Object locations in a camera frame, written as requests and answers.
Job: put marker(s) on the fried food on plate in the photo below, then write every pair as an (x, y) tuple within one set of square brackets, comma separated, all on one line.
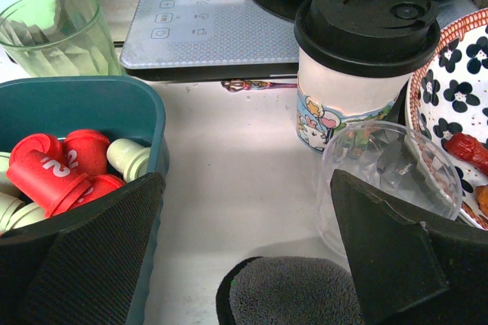
[(467, 148)]

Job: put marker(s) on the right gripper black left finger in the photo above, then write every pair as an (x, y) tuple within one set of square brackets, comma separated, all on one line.
[(90, 265)]

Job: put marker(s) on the teal plastic storage basket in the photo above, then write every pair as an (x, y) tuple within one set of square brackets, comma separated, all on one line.
[(117, 106)]

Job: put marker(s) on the blue floral plate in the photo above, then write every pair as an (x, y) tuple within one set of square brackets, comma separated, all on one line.
[(448, 95)]

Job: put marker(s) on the grey induction cooker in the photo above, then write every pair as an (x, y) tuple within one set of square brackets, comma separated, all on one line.
[(197, 40)]

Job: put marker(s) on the red coffee capsule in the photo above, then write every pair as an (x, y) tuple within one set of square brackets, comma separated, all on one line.
[(101, 185), (45, 143), (47, 182), (86, 150)]

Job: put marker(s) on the green iridescent stirring spoon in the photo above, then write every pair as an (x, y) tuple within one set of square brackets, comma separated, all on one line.
[(238, 85)]

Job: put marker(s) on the small clear wine glass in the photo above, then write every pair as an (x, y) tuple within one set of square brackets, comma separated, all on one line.
[(393, 158)]

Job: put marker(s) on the black lidded white jar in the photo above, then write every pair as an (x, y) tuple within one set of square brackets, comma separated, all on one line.
[(354, 58)]

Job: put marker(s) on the green coffee capsule lone bottom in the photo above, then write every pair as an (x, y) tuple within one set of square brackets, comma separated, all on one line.
[(5, 184)]

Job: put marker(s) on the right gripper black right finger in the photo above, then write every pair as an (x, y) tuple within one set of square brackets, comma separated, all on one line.
[(409, 266)]

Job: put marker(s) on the green glass cup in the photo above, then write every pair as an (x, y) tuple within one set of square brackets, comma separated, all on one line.
[(59, 38)]

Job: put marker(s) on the blue cloth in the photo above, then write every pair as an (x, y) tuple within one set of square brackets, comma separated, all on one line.
[(287, 290)]

